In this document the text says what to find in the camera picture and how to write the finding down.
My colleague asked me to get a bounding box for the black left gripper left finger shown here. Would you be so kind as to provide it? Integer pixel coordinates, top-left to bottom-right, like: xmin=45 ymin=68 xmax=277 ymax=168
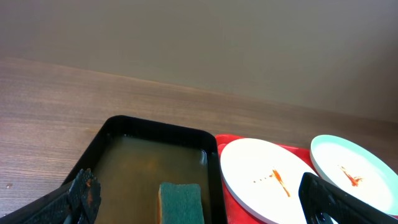
xmin=0 ymin=168 xmax=102 ymax=224

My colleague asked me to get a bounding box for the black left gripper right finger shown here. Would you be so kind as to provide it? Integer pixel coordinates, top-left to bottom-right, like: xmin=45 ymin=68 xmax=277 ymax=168
xmin=298 ymin=172 xmax=397 ymax=224

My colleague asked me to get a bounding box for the white plate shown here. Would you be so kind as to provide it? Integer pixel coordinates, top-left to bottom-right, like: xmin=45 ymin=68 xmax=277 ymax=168
xmin=310 ymin=134 xmax=397 ymax=216

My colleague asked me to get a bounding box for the white plate dotted sauce streak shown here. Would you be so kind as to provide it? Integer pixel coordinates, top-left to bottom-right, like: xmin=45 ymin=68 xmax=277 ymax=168
xmin=220 ymin=138 xmax=315 ymax=223

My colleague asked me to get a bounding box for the green yellow sponge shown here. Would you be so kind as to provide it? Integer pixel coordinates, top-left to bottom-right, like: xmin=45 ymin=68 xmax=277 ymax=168
xmin=157 ymin=182 xmax=205 ymax=224

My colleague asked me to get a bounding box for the black water tray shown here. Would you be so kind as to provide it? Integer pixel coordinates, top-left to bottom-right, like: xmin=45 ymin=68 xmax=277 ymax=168
xmin=58 ymin=114 xmax=228 ymax=224

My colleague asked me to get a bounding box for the red serving tray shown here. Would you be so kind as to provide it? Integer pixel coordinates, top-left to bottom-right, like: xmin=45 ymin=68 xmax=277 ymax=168
xmin=216 ymin=134 xmax=318 ymax=223

